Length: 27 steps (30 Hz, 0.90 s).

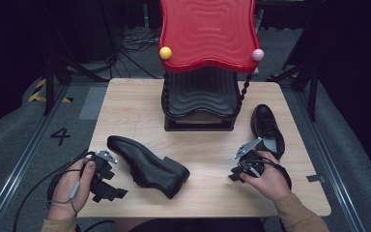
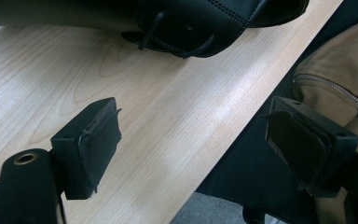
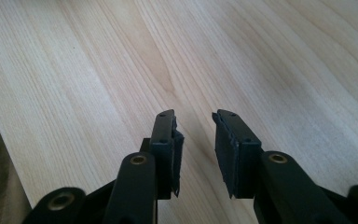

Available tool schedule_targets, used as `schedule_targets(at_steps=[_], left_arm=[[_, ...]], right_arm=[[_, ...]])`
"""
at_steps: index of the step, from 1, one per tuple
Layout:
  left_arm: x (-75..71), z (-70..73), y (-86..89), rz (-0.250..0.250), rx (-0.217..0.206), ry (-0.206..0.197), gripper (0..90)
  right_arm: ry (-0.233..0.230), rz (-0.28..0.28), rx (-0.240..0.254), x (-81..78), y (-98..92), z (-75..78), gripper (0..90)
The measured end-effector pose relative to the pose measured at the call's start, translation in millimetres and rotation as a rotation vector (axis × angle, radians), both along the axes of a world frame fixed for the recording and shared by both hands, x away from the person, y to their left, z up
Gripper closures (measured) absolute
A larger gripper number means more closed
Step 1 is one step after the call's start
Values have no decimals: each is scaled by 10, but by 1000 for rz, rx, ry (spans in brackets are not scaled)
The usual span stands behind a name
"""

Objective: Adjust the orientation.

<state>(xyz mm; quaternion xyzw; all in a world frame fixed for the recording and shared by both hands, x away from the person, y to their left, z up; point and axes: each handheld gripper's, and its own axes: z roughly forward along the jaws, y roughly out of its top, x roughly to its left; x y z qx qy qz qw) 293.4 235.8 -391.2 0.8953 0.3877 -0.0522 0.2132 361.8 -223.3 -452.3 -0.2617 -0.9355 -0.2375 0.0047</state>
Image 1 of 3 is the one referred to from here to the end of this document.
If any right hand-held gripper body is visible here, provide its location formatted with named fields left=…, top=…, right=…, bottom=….
left=234, top=137, right=266, bottom=176

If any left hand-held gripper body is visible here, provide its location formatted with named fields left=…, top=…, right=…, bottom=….
left=88, top=149, right=119, bottom=195

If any black leather shoe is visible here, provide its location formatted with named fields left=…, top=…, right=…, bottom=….
left=106, top=134, right=191, bottom=200
left=250, top=103, right=286, bottom=161

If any person's right hand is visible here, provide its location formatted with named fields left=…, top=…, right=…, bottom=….
left=240, top=151, right=293, bottom=202

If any person's left hand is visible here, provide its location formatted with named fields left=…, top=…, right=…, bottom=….
left=46, top=158, right=97, bottom=222

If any grey floor mat piece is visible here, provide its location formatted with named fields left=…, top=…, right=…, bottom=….
left=78, top=85, right=109, bottom=122

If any black tape strip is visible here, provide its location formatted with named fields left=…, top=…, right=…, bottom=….
left=305, top=174, right=326, bottom=184

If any black metal stand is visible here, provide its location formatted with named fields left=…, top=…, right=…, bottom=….
left=267, top=61, right=321, bottom=123
left=43, top=52, right=110, bottom=116

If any yellow and black floor tape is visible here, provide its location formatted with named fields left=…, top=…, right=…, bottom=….
left=27, top=77, right=74, bottom=104

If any red and black shoe rack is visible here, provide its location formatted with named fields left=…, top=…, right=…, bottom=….
left=158, top=0, right=265, bottom=132

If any grey wrist strap cord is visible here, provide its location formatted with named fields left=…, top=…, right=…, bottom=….
left=46, top=180, right=82, bottom=217

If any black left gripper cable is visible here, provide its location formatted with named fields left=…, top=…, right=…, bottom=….
left=12, top=150, right=95, bottom=232

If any metal floor rail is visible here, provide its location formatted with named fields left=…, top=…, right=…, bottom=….
left=294, top=91, right=366, bottom=232
left=0, top=84, right=71, bottom=232

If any bundle of floor cables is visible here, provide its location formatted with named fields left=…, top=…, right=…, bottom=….
left=109, top=28, right=162, bottom=80

